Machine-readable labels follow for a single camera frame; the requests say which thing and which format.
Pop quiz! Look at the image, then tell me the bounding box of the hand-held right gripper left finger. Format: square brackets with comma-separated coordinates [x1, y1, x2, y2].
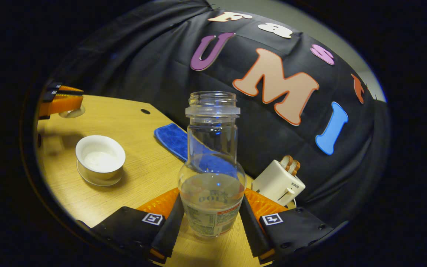
[89, 187, 185, 264]

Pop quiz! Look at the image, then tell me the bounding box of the white toaster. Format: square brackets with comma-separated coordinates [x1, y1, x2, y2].
[252, 160, 306, 207]

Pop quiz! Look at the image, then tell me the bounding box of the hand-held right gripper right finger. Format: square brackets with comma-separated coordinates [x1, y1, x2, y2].
[239, 187, 325, 264]

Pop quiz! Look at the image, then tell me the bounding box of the cream ceramic teacup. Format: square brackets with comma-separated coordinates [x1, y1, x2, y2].
[75, 135, 126, 181]

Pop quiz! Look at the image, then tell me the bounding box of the folded blue towel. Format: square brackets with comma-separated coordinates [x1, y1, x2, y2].
[154, 123, 189, 163]

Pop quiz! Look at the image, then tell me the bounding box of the clear plastic water bottle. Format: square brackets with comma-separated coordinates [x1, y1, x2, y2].
[178, 91, 246, 238]

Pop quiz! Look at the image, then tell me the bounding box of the black backdrop cloth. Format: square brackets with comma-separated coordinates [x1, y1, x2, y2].
[50, 0, 390, 227]

